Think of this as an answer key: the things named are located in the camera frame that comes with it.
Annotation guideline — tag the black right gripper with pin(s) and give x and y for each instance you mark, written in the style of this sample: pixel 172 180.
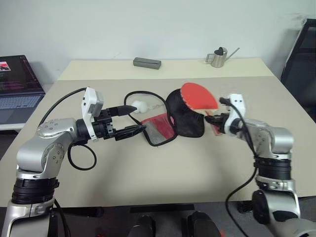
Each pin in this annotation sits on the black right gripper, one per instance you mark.
pixel 223 121

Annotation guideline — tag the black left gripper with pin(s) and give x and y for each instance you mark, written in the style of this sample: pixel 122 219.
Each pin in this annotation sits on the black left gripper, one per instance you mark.
pixel 105 123

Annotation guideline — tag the white fluffy pom-pom pull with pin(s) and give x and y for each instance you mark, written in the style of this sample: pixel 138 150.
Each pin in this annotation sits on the white fluffy pom-pom pull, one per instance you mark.
pixel 140 106

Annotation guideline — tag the red and black paddle case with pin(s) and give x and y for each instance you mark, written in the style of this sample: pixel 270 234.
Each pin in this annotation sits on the red and black paddle case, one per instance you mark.
pixel 185 118

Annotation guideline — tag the red table tennis paddle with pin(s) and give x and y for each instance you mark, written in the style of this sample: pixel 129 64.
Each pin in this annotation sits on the red table tennis paddle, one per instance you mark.
pixel 197 96

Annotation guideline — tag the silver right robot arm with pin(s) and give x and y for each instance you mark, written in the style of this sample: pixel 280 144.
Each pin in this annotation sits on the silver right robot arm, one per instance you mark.
pixel 279 138

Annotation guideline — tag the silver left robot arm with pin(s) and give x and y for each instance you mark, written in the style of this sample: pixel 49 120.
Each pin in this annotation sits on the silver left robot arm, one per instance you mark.
pixel 37 148

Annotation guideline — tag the gray rectangular box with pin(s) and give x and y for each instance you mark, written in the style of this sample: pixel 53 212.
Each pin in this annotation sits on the gray rectangular box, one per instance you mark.
pixel 147 63

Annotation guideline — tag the small metal watering can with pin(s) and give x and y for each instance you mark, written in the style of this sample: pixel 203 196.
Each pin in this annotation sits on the small metal watering can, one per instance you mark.
pixel 218 59

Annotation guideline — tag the black flat bar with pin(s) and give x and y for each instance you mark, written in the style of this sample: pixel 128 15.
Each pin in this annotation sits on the black flat bar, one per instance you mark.
pixel 160 209

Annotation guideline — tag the dark rounded shape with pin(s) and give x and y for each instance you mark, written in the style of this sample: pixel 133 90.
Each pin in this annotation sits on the dark rounded shape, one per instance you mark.
pixel 202 224
pixel 142 227

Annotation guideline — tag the black chair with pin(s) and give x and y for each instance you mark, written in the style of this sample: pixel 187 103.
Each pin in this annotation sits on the black chair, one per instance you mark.
pixel 300 61

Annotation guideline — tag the open laptop computer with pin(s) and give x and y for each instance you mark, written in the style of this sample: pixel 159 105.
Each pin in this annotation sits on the open laptop computer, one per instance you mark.
pixel 17 81

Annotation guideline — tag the white side table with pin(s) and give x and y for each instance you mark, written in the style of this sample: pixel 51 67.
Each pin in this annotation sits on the white side table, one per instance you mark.
pixel 10 126

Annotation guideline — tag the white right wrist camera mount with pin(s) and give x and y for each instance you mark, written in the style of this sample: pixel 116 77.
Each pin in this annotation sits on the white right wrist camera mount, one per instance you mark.
pixel 237 101

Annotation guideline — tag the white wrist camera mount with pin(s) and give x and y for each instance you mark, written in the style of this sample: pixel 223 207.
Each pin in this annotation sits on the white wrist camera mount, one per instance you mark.
pixel 89 103
pixel 237 101

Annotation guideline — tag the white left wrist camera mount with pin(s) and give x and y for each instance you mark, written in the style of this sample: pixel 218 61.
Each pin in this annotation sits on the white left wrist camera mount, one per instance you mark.
pixel 89 103

